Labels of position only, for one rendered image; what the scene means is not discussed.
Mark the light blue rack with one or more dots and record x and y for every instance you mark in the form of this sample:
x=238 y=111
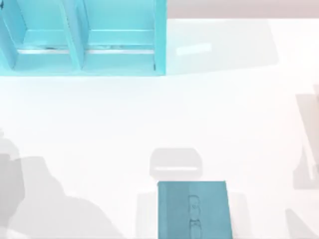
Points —
x=119 y=62

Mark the teal blue book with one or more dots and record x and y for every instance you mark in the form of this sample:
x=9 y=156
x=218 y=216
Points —
x=184 y=211

